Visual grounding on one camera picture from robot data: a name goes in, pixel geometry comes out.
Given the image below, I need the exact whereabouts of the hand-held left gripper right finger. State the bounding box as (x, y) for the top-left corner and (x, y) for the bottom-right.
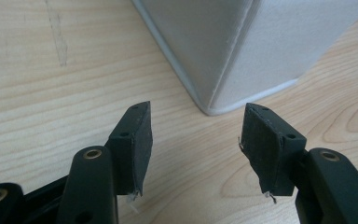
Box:
(238, 102), (358, 224)

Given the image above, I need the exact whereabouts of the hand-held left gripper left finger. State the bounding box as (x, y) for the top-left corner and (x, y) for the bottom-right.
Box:
(55, 101), (154, 224)

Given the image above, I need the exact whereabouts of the white rectangular plastic bin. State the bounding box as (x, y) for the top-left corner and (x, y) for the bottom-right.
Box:
(131, 0), (358, 117)

